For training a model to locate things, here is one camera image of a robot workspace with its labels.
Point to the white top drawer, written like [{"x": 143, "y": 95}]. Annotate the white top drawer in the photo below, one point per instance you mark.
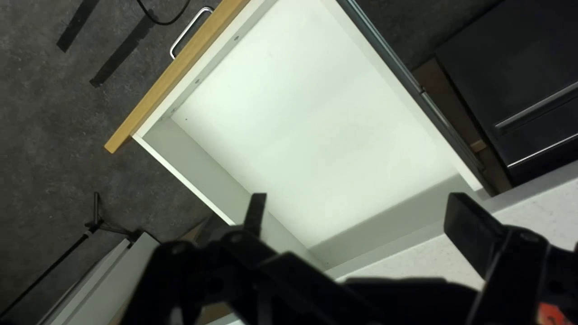
[{"x": 304, "y": 102}]

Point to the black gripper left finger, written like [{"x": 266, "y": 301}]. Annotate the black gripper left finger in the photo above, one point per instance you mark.
[{"x": 255, "y": 216}]

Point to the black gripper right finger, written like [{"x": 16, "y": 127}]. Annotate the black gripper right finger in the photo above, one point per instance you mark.
[{"x": 520, "y": 268}]

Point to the black dishwasher front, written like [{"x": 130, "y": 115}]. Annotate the black dishwasher front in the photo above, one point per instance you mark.
[{"x": 515, "y": 68}]

